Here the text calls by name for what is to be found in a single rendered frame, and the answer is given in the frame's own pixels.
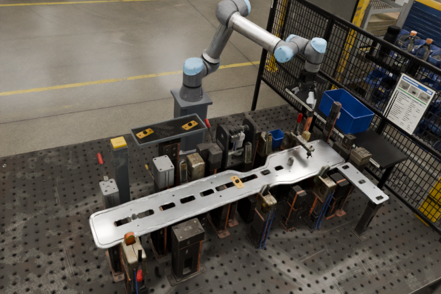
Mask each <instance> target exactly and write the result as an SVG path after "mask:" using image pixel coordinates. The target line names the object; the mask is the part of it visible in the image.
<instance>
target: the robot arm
mask: <svg viewBox="0 0 441 294"><path fill-rule="evenodd" d="M250 10H251V6H250V3H249V1H248V0H224V1H221V2H220V3H219V4H218V5H217V7H216V11H215V14H216V17H217V20H218V21H219V22H220V24H219V26H218V28H217V30H216V32H215V34H214V36H213V38H212V40H211V42H210V44H209V46H208V48H207V49H205V50H204V51H203V52H202V54H201V56H200V57H199V58H189V59H187V60H185V62H184V65H183V77H182V87H181V88H180V91H179V96H180V98H181V99H182V100H184V101H187V102H199V101H200V100H202V99H203V95H204V93H203V88H202V86H201V84H202V79H203V78H204V77H205V76H207V75H209V74H211V73H213V72H215V71H217V70H218V69H219V67H220V64H221V62H220V60H221V58H220V55H221V52H222V51H223V49H224V47H225V45H226V44H227V42H228V40H229V38H230V36H231V35H232V32H233V31H234V30H235V31H236V32H238V33H240V34H242V35H243V36H245V37H246V38H248V39H250V40H251V41H253V42H254V43H256V44H258V45H260V46H261V47H263V48H264V49H266V50H268V51H270V52H271V53H273V54H274V56H275V59H276V60H277V61H278V62H281V63H284V62H287V61H289V60H291V59H292V58H293V57H294V56H296V55H297V54H303V55H305V56H307V58H306V62H305V65H304V69H303V70H301V73H300V76H299V78H296V81H298V84H297V85H296V81H295V85H294V87H296V88H294V89H292V91H295V94H297V93H299V91H300V92H301V93H302V94H304V93H308V92H309V91H312V92H309V94H308V95H309V97H308V98H307V100H306V103H308V104H312V109H314V107H315V104H316V99H317V96H318V90H317V88H316V82H315V80H316V81H318V82H319V83H321V84H323V85H325V84H326V82H327V81H326V79H325V78H324V77H322V76H319V75H318V71H319V69H320V65H321V63H322V59H323V57H324V53H325V51H326V46H327V42H326V40H324V39H322V38H318V37H315V38H313V39H312V40H311V41H310V40H307V39H305V38H302V37H299V36H298V35H293V34H291V35H289V37H288V38H287V39H286V41H283V40H281V39H280V38H278V37H276V36H275V35H272V34H271V33H269V32H268V31H266V30H264V29H262V28H261V27H259V26H258V25H256V24H254V23H252V22H250V21H249V20H247V19H246V18H244V17H246V16H247V15H248V14H249V13H250Z"/></svg>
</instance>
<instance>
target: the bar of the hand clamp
mask: <svg viewBox="0 0 441 294"><path fill-rule="evenodd" d="M291 133H292V132H291ZM293 135H294V134H293ZM293 138H294V139H295V140H296V141H297V142H298V143H299V144H300V145H301V146H302V147H303V148H304V149H305V150H306V151H307V153H306V154H307V155H308V156H311V155H312V153H311V152H314V151H315V148H313V147H312V145H310V144H309V143H308V142H307V141H306V140H305V139H304V138H303V137H302V136H301V135H300V134H299V133H297V135H294V137H293Z"/></svg>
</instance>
